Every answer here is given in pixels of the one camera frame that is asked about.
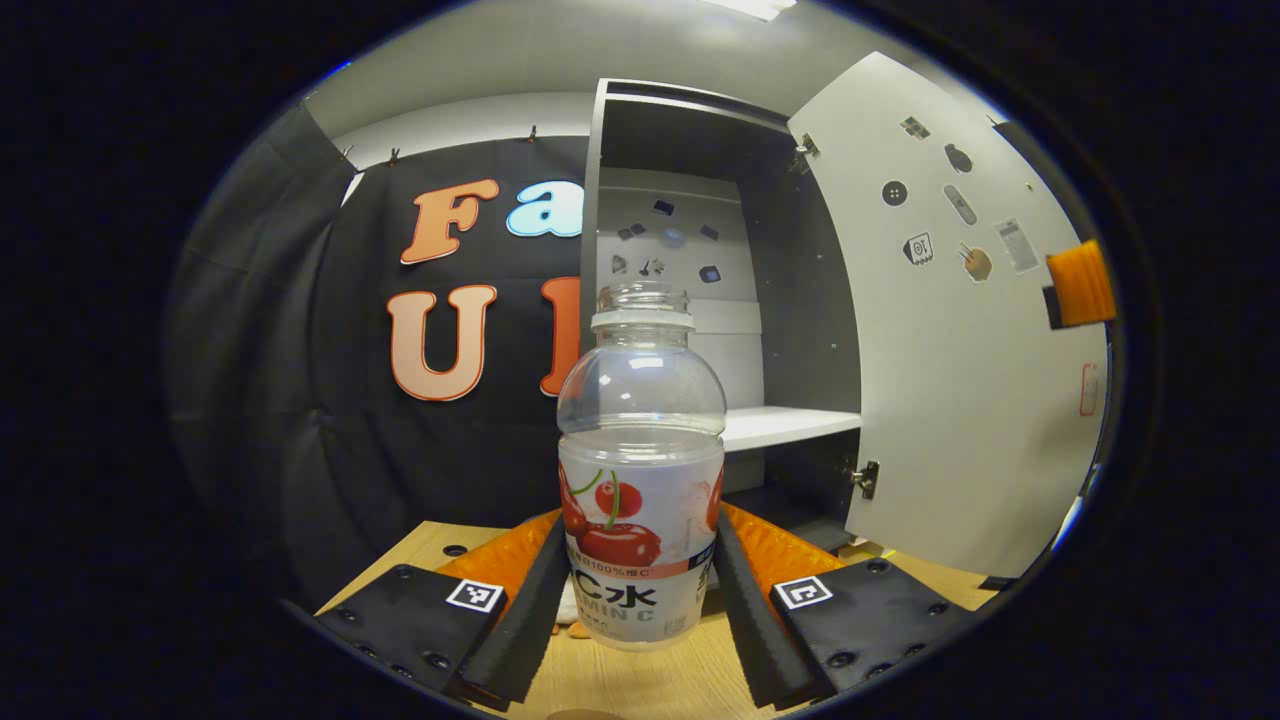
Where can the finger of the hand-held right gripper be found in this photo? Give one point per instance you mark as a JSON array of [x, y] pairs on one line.
[[1080, 285]]

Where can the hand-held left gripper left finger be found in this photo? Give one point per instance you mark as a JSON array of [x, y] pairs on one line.
[[530, 630]]

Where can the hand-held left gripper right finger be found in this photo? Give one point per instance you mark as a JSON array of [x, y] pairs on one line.
[[750, 630]]

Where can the round brown coaster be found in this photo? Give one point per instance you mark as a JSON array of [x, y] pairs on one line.
[[585, 715]]

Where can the white cabinet door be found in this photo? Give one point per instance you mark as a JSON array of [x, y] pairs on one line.
[[960, 420]]

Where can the clear plastic bottle red label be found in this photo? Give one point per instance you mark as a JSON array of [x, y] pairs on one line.
[[640, 450]]

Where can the metal door hinge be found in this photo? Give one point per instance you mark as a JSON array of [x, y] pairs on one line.
[[866, 480], [807, 150]]

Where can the white cabinet shelf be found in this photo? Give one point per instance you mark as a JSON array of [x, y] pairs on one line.
[[790, 425]]

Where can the grey cabinet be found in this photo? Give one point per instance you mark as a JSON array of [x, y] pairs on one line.
[[800, 300]]

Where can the penguin plush toy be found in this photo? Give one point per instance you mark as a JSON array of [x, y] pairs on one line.
[[578, 630]]

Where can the black backdrop cloth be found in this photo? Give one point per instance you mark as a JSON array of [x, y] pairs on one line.
[[280, 350]]

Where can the ceiling light panel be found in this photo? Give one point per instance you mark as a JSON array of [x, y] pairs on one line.
[[750, 8]]

